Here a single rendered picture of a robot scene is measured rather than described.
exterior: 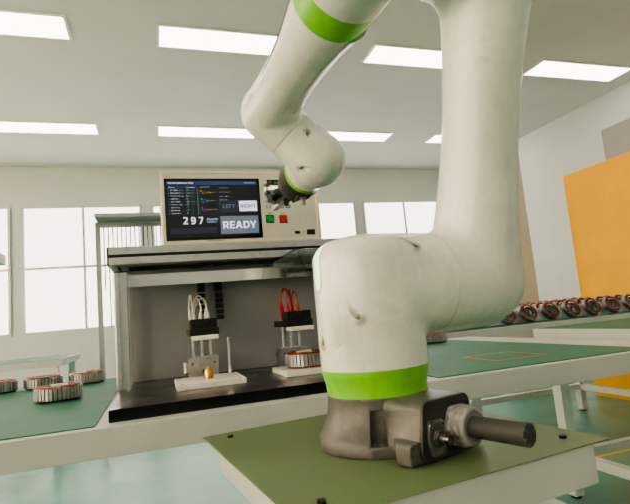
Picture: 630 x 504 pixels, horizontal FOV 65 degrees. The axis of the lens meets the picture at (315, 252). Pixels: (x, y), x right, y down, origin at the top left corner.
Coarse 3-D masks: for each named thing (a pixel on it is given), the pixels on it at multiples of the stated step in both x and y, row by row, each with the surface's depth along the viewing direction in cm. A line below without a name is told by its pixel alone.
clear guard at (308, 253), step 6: (288, 252) 123; (294, 252) 121; (300, 252) 115; (306, 252) 115; (312, 252) 115; (282, 258) 131; (288, 258) 132; (294, 258) 133; (300, 258) 113; (306, 258) 113; (312, 258) 114; (306, 264) 111
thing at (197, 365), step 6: (192, 360) 127; (198, 360) 127; (204, 360) 127; (210, 360) 128; (216, 360) 128; (192, 366) 126; (198, 366) 127; (204, 366) 127; (210, 366) 128; (216, 366) 128; (192, 372) 126; (198, 372) 127; (216, 372) 128
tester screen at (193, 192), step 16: (176, 192) 132; (192, 192) 134; (208, 192) 135; (224, 192) 136; (240, 192) 138; (256, 192) 139; (176, 208) 132; (192, 208) 133; (208, 208) 134; (176, 224) 131; (208, 224) 134
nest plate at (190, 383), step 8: (200, 376) 121; (216, 376) 118; (224, 376) 116; (232, 376) 115; (240, 376) 113; (176, 384) 109; (184, 384) 108; (192, 384) 107; (200, 384) 108; (208, 384) 108; (216, 384) 109; (224, 384) 109; (232, 384) 110
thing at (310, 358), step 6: (288, 354) 121; (294, 354) 119; (300, 354) 119; (306, 354) 118; (312, 354) 118; (318, 354) 119; (288, 360) 120; (294, 360) 119; (300, 360) 118; (306, 360) 118; (312, 360) 118; (318, 360) 118; (288, 366) 120; (294, 366) 119; (300, 366) 118; (306, 366) 118; (312, 366) 119
